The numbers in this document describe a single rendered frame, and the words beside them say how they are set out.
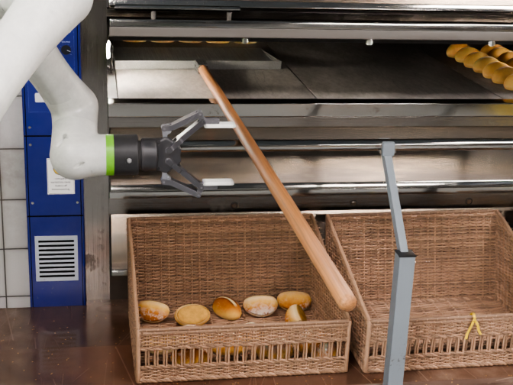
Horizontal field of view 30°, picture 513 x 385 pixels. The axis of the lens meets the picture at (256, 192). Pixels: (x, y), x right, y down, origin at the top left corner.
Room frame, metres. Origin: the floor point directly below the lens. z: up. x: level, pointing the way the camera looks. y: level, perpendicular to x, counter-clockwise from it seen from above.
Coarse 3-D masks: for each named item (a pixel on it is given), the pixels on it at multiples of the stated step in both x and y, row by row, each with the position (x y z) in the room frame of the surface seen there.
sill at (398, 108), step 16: (112, 112) 2.60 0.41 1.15; (128, 112) 2.60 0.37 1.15; (144, 112) 2.61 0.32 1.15; (160, 112) 2.62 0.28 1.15; (176, 112) 2.63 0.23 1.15; (208, 112) 2.64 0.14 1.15; (240, 112) 2.66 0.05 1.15; (256, 112) 2.67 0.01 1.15; (272, 112) 2.67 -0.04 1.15; (288, 112) 2.68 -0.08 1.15; (304, 112) 2.69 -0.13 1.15; (320, 112) 2.70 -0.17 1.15; (336, 112) 2.71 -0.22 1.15; (352, 112) 2.71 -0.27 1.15; (368, 112) 2.72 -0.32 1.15; (384, 112) 2.73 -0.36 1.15; (400, 112) 2.74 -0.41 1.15; (416, 112) 2.75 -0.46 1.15; (432, 112) 2.76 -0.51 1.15; (448, 112) 2.77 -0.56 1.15; (464, 112) 2.77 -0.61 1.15; (480, 112) 2.78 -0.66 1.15; (496, 112) 2.79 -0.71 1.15; (512, 112) 2.80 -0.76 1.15
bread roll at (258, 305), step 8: (256, 296) 2.50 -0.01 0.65; (264, 296) 2.50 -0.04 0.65; (272, 296) 2.52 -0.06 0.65; (248, 304) 2.49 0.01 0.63; (256, 304) 2.48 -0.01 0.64; (264, 304) 2.49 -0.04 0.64; (272, 304) 2.49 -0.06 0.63; (248, 312) 2.49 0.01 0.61; (256, 312) 2.48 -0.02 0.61; (264, 312) 2.48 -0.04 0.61; (272, 312) 2.49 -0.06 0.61
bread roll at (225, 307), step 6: (216, 300) 2.51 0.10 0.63; (222, 300) 2.49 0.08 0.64; (228, 300) 2.48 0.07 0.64; (234, 300) 2.50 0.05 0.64; (216, 306) 2.49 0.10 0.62; (222, 306) 2.47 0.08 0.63; (228, 306) 2.47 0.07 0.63; (234, 306) 2.47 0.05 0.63; (216, 312) 2.48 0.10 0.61; (222, 312) 2.47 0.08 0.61; (228, 312) 2.46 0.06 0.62; (234, 312) 2.46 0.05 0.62; (240, 312) 2.47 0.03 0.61; (228, 318) 2.46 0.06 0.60; (234, 318) 2.46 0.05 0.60
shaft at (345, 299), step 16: (208, 80) 2.82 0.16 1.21; (224, 96) 2.61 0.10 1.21; (224, 112) 2.48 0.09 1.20; (240, 128) 2.29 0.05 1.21; (256, 144) 2.16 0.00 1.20; (256, 160) 2.04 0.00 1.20; (272, 176) 1.92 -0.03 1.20; (272, 192) 1.86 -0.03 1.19; (288, 192) 1.83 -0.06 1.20; (288, 208) 1.74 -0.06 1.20; (304, 224) 1.64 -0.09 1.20; (304, 240) 1.59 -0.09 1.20; (320, 256) 1.50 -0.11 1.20; (320, 272) 1.46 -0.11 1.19; (336, 272) 1.43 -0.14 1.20; (336, 288) 1.38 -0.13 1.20; (352, 304) 1.35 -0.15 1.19
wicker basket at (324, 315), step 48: (144, 240) 2.56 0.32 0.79; (192, 240) 2.58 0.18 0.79; (240, 240) 2.61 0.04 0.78; (144, 288) 2.53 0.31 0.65; (192, 288) 2.55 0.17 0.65; (240, 288) 2.57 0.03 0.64; (144, 336) 2.12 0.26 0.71; (192, 336) 2.14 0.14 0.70; (240, 336) 2.16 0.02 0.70; (288, 336) 2.19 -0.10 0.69; (336, 336) 2.21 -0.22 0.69
